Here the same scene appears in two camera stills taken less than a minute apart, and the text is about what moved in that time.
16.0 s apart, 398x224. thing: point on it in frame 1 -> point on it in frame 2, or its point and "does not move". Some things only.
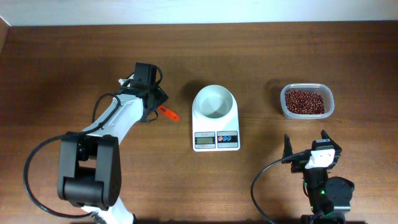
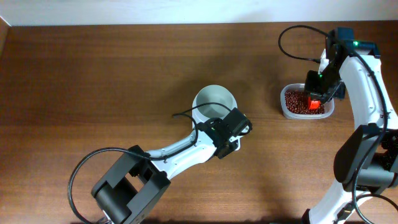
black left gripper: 160,96 -> 227,151
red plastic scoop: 173,115 -> 313,104
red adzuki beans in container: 306,102 does not move
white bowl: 214,104 does not move
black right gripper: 324,136 -> 310,89
